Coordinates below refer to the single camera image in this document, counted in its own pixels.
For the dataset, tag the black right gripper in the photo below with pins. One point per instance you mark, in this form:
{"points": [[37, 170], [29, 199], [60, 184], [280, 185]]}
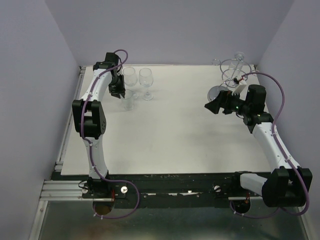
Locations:
{"points": [[224, 96]]}

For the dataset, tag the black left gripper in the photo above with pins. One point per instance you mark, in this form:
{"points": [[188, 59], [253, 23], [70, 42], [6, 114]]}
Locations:
{"points": [[120, 89]]}

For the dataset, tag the clear wine glass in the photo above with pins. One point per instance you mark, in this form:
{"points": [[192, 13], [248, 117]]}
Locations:
{"points": [[130, 80], [146, 80]]}

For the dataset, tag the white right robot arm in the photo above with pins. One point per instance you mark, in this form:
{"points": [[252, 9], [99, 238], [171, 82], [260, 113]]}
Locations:
{"points": [[288, 184]]}

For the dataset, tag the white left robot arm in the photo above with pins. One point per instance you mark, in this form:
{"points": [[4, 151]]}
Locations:
{"points": [[90, 120]]}

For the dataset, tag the chrome wine glass rack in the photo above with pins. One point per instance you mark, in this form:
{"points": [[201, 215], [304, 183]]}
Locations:
{"points": [[227, 82]]}

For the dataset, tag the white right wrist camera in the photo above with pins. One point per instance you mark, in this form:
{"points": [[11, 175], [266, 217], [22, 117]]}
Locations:
{"points": [[240, 85]]}

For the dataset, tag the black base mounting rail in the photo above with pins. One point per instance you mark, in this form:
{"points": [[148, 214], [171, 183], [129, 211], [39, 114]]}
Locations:
{"points": [[161, 191]]}

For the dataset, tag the aluminium frame rail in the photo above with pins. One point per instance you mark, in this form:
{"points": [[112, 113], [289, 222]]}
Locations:
{"points": [[57, 188]]}

